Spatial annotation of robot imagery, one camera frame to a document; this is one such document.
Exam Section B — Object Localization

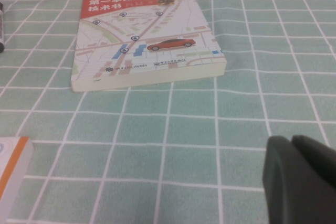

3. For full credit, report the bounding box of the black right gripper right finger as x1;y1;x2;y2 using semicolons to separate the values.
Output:
291;134;336;184

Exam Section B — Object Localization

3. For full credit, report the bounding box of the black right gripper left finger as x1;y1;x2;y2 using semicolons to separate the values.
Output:
262;135;336;224

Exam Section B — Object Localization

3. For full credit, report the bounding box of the green checked tablecloth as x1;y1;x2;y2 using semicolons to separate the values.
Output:
0;0;336;224

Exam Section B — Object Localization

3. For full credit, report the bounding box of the red map cover book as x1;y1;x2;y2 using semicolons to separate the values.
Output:
70;0;228;93

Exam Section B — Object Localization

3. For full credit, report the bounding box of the orange edged white book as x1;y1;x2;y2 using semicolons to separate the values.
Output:
0;136;34;221

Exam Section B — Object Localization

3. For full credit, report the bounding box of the white marker black cap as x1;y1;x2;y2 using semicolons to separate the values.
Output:
0;2;6;54

